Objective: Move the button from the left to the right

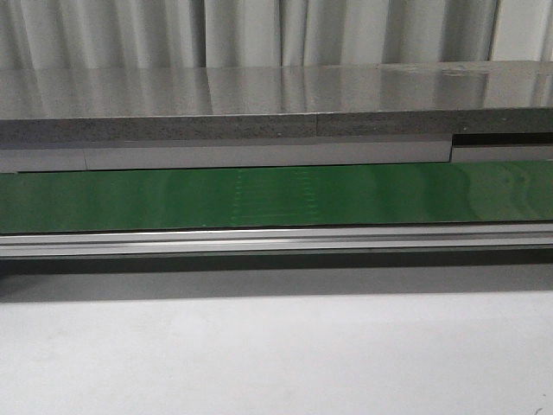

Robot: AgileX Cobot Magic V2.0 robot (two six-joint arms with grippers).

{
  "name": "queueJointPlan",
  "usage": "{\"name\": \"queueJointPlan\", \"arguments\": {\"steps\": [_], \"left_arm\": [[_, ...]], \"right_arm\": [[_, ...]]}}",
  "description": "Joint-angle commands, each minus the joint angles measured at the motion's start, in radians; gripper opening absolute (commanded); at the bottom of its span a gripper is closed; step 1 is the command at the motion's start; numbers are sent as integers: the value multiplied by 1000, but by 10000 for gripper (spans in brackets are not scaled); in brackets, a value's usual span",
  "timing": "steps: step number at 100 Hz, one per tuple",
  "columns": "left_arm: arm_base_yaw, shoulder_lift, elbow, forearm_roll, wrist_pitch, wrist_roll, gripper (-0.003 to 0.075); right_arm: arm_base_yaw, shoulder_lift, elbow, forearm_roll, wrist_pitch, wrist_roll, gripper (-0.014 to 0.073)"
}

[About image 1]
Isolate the grey rear conveyor panel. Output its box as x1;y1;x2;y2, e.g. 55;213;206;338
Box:
1;132;552;173

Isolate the green conveyor belt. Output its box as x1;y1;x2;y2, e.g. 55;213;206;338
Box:
1;161;552;234

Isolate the grey granite slab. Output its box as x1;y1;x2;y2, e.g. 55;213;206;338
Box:
1;61;552;147

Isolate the white pleated curtain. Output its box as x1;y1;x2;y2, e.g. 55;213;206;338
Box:
1;0;552;69

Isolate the aluminium conveyor side rail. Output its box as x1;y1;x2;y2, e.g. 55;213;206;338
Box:
1;222;552;259

